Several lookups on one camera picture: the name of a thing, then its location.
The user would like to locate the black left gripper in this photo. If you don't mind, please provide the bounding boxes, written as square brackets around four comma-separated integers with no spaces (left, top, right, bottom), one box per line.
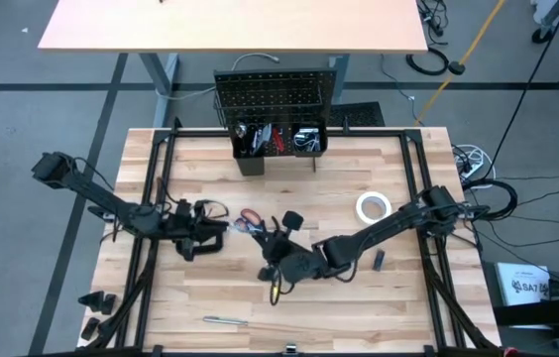
[160,196,235,263]

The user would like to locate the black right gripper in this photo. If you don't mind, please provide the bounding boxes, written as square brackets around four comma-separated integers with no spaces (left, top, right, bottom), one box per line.
[251,210,306,283]

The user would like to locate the red handled scissors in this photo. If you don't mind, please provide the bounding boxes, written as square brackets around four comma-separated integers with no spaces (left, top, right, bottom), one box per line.
[229,207,267,238]

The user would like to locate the red handled screwdriver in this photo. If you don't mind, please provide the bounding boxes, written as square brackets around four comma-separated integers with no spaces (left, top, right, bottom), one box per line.
[271,127,286,155]

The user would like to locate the chrome wire loop hook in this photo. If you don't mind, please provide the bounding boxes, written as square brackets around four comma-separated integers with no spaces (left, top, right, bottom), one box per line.
[292,134,321,153]

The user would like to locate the black metal peg board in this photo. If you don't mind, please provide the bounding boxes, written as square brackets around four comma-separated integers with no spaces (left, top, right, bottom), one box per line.
[212,67,339,178]

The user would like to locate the tall black peg board bin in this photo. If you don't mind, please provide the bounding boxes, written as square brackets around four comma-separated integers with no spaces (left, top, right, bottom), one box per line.
[231,122,267,178]

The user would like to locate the small black peg board bin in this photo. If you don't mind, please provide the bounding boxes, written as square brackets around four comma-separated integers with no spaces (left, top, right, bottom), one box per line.
[289,121,329,159]

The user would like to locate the black C clamp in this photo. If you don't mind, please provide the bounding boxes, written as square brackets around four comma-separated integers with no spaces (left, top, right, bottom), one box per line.
[174,230,226,263]

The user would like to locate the silver pen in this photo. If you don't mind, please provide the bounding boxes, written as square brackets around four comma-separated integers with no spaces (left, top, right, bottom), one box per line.
[201,315,250,328]

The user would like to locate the white masking tape roll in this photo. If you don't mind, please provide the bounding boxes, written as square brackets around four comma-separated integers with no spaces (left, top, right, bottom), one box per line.
[355,190,393,227]

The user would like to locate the black printed plastic part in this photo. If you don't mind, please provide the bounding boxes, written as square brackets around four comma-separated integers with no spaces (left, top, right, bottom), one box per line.
[79,316,102,342]
[76,291,118,316]

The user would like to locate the black perforated metal panel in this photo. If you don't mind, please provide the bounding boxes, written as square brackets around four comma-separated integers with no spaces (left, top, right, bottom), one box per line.
[328,100,386,130]

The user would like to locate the light wooden desk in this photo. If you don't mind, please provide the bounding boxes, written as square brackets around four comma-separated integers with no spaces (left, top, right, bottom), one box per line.
[36,0,430,129]

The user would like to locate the white power strip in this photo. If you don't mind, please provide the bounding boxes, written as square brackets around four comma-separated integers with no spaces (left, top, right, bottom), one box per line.
[451,143,498,182]

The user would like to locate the white printed box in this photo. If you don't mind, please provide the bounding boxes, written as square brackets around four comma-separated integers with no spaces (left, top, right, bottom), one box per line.
[495,261,553,307]

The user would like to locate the black shelf unit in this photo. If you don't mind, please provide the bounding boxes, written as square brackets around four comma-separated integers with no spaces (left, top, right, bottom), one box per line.
[480,260,559,357]

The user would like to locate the black wire basket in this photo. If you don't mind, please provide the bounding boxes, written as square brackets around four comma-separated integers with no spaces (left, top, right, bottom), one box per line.
[213,83,328,129]

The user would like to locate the white cable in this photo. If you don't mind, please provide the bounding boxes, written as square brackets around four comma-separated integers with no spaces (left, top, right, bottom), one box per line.
[154,51,281,102]

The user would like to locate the coiled black cable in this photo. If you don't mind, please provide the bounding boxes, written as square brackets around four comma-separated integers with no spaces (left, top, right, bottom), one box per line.
[403,46,451,77]

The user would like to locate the yellow strap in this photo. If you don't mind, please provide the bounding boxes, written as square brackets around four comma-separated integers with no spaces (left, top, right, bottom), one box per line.
[410,0,508,128]

